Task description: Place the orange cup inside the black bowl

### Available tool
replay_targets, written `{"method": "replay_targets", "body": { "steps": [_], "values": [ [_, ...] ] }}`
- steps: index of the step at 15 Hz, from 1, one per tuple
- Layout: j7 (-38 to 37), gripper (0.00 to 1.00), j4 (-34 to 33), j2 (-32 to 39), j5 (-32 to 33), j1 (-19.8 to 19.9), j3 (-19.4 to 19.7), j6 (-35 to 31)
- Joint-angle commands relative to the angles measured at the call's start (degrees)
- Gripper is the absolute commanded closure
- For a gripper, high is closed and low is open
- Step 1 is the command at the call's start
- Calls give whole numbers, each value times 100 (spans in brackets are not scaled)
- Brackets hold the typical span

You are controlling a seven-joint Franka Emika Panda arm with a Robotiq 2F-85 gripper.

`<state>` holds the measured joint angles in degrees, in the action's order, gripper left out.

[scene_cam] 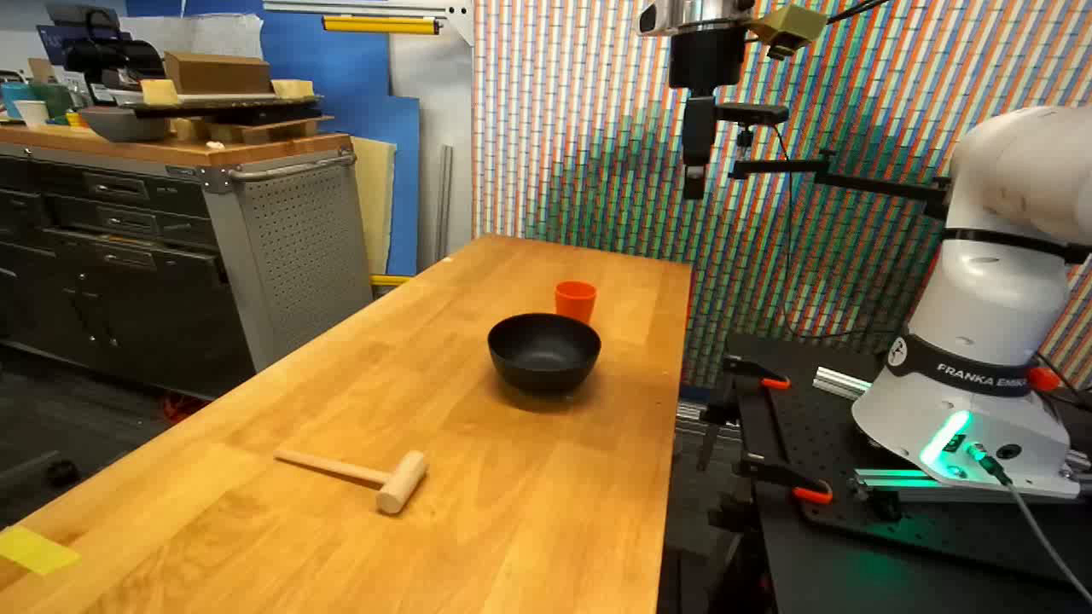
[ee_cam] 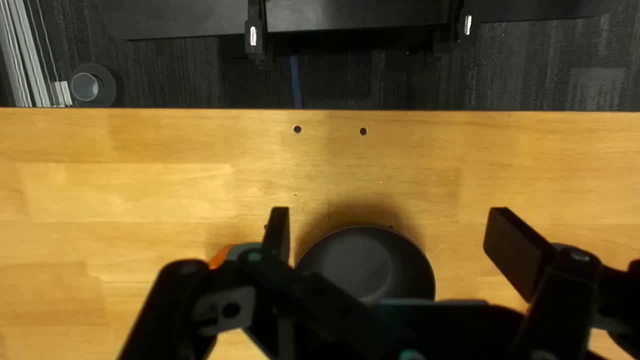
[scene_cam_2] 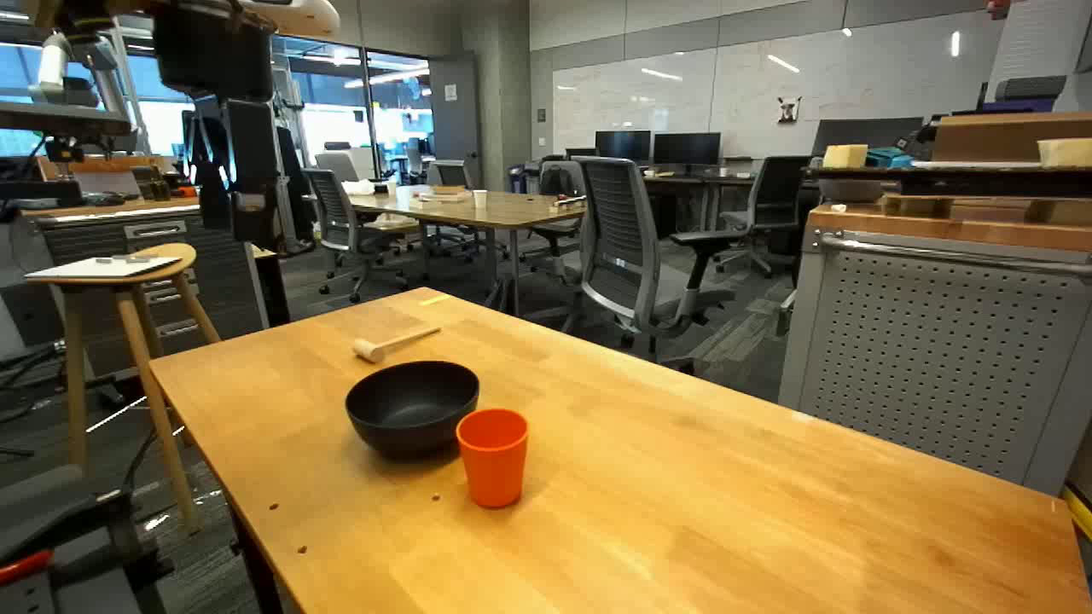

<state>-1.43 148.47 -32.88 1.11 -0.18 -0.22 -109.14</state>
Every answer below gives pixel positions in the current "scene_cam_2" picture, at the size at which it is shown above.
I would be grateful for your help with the white flat board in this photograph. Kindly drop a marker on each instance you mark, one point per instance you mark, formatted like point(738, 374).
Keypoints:
point(96, 266)

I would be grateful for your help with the grey mesh office chair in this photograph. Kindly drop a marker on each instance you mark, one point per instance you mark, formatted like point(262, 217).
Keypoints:
point(618, 239)

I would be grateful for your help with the grey drawer cabinet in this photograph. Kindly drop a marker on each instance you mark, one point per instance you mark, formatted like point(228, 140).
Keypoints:
point(223, 278)

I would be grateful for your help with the orange plastic cup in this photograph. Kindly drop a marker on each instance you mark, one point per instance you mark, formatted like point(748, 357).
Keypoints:
point(494, 460)

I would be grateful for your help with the round wooden stool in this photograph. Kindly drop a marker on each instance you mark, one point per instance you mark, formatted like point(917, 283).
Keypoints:
point(138, 342)

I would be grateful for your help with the wide black monitor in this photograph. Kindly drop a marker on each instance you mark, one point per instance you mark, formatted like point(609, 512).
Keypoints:
point(866, 133)

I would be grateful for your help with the dark office chair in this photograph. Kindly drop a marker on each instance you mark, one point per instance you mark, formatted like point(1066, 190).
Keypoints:
point(559, 198)

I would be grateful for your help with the black computer monitor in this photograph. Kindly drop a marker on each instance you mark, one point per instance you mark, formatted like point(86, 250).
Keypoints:
point(622, 145)
point(689, 149)

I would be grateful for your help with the black office chair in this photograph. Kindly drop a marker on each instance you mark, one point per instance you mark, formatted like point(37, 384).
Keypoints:
point(775, 198)

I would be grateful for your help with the grey perforated metal cart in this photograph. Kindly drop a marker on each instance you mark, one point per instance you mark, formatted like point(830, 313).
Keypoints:
point(943, 352)

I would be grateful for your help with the small light wooden box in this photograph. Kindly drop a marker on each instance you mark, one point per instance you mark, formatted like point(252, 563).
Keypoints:
point(845, 153)

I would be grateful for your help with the black bowl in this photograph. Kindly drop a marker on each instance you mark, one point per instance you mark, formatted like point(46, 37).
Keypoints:
point(410, 410)

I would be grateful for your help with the black overhead equipment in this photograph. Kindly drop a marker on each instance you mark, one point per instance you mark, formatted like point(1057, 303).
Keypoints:
point(213, 48)

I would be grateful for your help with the long wooden meeting table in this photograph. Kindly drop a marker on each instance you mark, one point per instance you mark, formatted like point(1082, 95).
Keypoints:
point(479, 206)

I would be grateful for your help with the grey door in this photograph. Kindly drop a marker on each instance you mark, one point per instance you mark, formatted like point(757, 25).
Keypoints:
point(455, 108)

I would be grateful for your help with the small wall poster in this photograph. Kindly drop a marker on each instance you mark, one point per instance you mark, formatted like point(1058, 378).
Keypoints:
point(790, 110)

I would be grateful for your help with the small wooden mallet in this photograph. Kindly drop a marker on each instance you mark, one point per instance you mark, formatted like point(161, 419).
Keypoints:
point(394, 342)

